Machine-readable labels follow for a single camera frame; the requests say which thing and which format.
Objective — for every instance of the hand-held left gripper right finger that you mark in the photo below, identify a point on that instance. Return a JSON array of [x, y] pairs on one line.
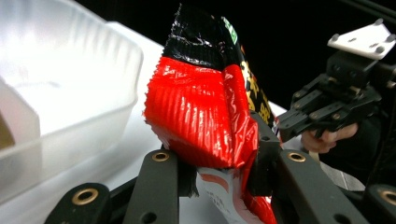
[[305, 189]]

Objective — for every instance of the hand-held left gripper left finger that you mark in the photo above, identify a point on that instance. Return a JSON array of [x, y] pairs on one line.
[[155, 189]]

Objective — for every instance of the red and black food packet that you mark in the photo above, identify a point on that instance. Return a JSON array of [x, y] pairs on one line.
[[202, 105]]

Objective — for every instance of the translucent plastic container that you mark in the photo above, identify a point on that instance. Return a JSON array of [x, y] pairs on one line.
[[71, 102]]

